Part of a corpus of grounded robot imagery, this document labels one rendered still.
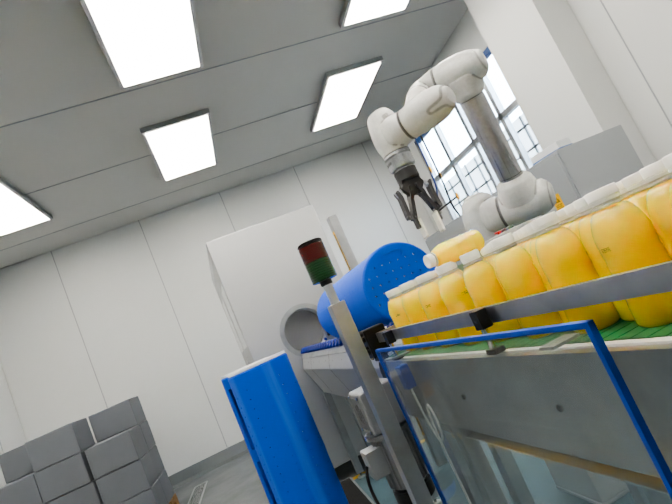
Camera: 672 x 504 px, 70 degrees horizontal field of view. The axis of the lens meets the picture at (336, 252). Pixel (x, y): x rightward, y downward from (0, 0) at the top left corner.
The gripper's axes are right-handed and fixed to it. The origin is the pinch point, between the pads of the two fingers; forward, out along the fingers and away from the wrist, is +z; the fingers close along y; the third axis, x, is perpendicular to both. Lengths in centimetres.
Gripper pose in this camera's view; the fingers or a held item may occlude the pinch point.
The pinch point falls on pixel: (430, 225)
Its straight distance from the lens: 156.8
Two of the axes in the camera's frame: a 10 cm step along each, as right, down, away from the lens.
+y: -8.9, 3.6, -2.9
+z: 4.1, 9.0, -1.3
